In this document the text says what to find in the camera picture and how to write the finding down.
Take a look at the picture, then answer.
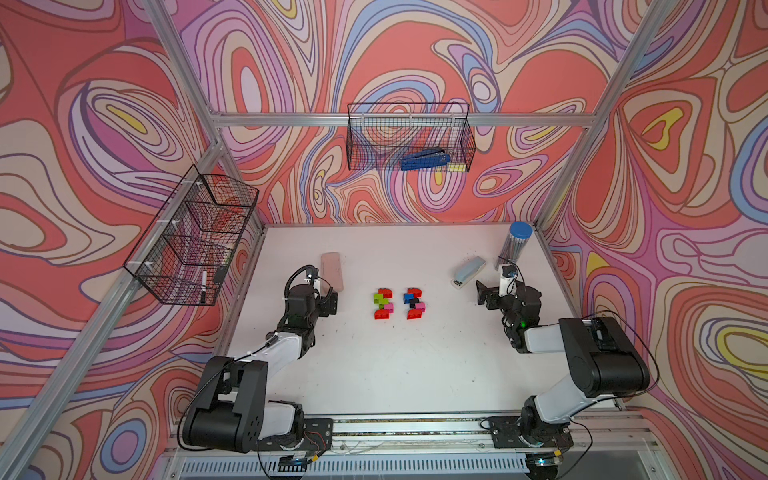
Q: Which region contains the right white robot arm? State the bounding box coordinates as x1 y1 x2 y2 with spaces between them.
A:
476 281 651 449

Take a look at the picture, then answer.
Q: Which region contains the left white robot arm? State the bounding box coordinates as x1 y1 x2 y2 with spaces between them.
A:
177 284 338 453

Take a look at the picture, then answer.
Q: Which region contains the pink plastic case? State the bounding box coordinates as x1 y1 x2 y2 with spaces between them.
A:
320 252 344 294

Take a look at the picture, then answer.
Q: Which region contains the grey small case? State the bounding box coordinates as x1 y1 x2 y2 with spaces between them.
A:
451 256 486 289

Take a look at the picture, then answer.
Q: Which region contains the blue capped clear cylinder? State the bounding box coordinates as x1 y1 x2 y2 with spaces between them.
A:
494 221 534 270

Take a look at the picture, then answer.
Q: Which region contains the black marker in basket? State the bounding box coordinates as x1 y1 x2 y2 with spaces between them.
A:
199 269 208 305

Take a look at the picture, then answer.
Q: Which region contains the blue object in basket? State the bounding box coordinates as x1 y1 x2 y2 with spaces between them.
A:
400 149 451 171

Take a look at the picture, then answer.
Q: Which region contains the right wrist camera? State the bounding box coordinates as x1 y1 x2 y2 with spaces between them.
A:
499 263 519 297

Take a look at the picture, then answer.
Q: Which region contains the black wire basket left wall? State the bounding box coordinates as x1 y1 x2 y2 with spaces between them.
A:
123 166 259 307

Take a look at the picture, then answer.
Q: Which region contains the black wire basket wall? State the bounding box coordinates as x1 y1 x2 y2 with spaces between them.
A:
346 100 476 173
123 166 259 307

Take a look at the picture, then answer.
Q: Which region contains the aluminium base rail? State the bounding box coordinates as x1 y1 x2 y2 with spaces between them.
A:
152 410 677 479

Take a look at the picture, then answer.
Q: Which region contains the black wire basket back wall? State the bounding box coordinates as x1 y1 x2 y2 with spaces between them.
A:
346 100 476 173

